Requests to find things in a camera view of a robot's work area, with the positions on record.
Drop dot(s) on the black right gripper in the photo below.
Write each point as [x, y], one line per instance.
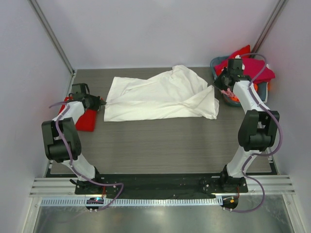
[219, 81]

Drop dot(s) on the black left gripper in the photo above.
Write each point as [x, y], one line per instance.
[98, 102]

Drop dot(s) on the white printed t shirt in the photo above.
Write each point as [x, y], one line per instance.
[179, 92]

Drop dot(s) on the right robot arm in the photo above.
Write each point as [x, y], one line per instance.
[257, 131]

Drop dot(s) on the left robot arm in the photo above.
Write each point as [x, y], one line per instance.
[63, 145]

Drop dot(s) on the magenta t shirt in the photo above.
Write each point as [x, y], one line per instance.
[254, 66]

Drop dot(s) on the pink t shirt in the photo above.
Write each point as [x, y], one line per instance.
[228, 92]

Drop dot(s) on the folded red t shirt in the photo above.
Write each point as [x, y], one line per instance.
[84, 119]

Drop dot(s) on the orange t shirt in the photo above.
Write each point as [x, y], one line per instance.
[234, 98]

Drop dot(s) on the red t shirt in basket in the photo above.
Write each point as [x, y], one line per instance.
[242, 51]

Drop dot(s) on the grey t shirt in basket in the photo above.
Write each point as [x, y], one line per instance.
[262, 91]

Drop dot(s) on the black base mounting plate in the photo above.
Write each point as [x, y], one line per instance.
[163, 186]

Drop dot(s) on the right aluminium corner post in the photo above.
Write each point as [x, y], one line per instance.
[272, 19]

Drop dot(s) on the aluminium corner post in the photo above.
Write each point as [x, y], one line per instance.
[50, 33]
[272, 19]

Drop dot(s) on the aluminium frame rail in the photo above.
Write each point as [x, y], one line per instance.
[62, 187]

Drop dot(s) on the slotted white cable duct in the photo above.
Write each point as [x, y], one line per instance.
[99, 202]

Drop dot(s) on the left aluminium corner post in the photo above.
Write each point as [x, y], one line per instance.
[50, 33]

